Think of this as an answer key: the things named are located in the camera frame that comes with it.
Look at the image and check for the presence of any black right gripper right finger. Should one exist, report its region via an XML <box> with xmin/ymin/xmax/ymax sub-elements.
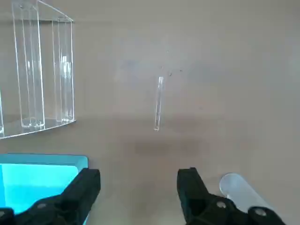
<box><xmin>177</xmin><ymin>167</ymin><xmax>287</xmax><ymax>225</ymax></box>

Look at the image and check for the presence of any blue plastic bin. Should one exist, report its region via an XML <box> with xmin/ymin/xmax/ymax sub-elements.
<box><xmin>0</xmin><ymin>153</ymin><xmax>90</xmax><ymax>225</ymax></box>

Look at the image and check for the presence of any clear glass thermometer tube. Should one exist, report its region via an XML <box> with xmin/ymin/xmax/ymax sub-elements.
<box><xmin>153</xmin><ymin>76</ymin><xmax>165</xmax><ymax>132</ymax></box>

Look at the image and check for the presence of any frosted plastic tube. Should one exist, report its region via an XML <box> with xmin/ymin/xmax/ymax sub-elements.
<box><xmin>218</xmin><ymin>172</ymin><xmax>276</xmax><ymax>213</ymax></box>

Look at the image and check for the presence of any clear acrylic rack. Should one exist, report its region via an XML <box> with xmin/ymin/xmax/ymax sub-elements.
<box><xmin>0</xmin><ymin>0</ymin><xmax>77</xmax><ymax>140</ymax></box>

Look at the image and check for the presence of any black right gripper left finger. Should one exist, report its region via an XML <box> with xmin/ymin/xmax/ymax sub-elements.
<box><xmin>0</xmin><ymin>167</ymin><xmax>101</xmax><ymax>225</ymax></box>

